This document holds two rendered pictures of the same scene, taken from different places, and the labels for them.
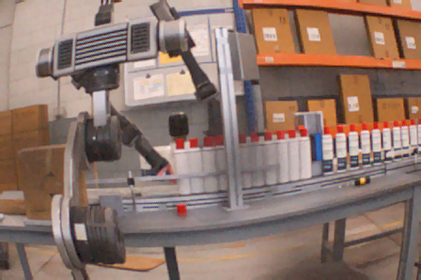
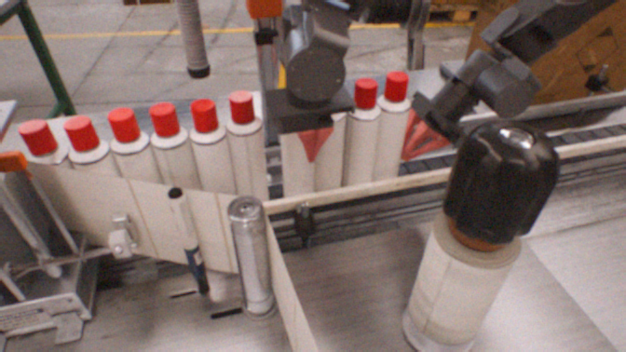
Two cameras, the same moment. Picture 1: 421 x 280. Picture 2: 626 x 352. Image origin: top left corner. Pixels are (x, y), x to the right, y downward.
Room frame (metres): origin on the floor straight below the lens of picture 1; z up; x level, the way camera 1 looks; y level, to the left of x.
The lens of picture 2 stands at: (3.34, -0.07, 1.37)
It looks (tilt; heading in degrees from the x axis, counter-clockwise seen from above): 42 degrees down; 175
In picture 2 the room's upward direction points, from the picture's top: straight up
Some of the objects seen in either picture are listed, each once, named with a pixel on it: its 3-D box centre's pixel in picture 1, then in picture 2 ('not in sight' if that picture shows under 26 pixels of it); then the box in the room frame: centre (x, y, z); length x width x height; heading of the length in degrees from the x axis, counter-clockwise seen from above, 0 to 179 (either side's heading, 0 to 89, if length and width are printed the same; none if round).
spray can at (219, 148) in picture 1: (223, 163); (298, 151); (2.84, -0.04, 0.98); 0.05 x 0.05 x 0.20
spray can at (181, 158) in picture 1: (181, 167); (388, 133); (2.81, 0.11, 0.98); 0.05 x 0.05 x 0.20
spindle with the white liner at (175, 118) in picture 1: (180, 149); (468, 253); (3.09, 0.12, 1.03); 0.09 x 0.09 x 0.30
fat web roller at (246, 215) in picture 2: not in sight; (252, 263); (3.04, -0.11, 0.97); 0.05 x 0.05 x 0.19
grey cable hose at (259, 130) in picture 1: (257, 107); (186, 4); (2.76, -0.18, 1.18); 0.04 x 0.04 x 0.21
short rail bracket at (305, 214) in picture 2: not in sight; (306, 230); (2.92, -0.03, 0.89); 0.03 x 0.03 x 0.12; 10
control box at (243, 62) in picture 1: (236, 55); not in sight; (2.76, -0.12, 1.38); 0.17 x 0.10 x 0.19; 155
